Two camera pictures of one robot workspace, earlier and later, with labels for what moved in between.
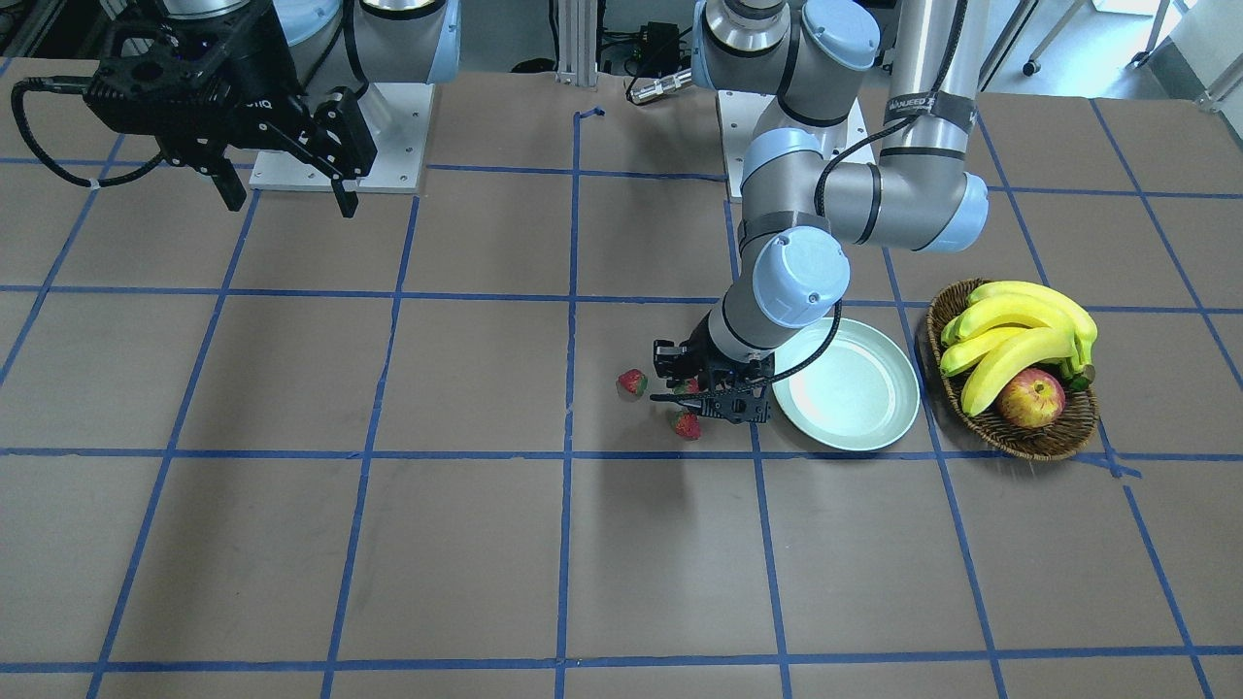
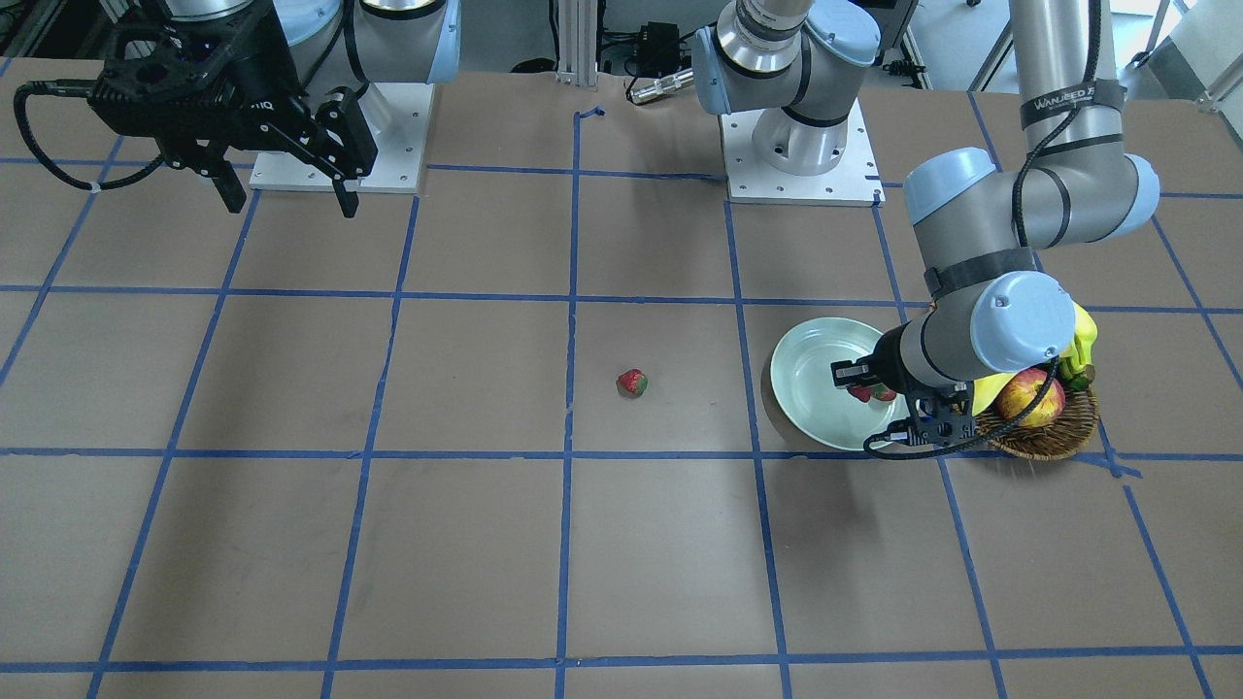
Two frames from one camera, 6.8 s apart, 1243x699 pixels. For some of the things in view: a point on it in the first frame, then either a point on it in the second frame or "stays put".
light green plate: x=861 y=394 stays put
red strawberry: x=634 y=381 stays put
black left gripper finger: x=669 y=360 → x=863 y=371
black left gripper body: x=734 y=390 → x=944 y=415
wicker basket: x=1066 y=435 stays put
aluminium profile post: x=577 y=43 stays put
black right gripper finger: x=338 y=141 stays put
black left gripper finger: x=690 y=401 → x=900 y=431
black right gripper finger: x=226 y=180 stays put
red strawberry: x=689 y=386 → x=883 y=393
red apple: x=1032 y=399 stays put
